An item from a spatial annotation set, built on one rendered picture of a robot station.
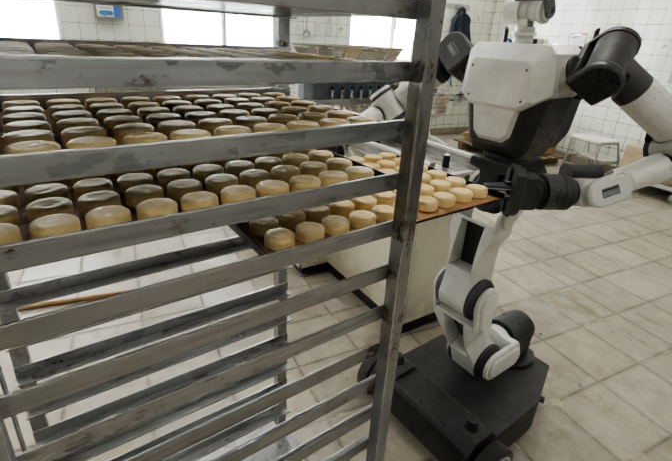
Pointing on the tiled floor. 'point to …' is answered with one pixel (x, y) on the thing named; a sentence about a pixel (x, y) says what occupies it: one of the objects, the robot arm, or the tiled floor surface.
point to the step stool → (598, 149)
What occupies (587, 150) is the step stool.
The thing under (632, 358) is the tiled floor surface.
